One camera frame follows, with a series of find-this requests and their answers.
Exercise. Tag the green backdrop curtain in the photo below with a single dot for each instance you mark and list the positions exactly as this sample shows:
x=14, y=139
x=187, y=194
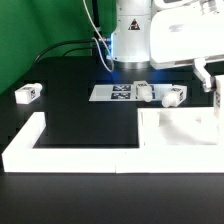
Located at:
x=29, y=26

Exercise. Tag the white square tabletop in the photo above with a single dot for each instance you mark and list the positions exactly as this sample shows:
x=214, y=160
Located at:
x=186, y=126

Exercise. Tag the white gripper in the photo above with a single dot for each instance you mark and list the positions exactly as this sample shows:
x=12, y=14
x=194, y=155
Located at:
x=188, y=35

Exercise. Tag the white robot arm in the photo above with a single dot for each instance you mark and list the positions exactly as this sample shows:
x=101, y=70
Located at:
x=130, y=41

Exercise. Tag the white U-shaped fence wall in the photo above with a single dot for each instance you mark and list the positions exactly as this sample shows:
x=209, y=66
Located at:
x=22, y=156

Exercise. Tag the white marker sheet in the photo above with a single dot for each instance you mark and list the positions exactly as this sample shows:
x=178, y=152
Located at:
x=125, y=92

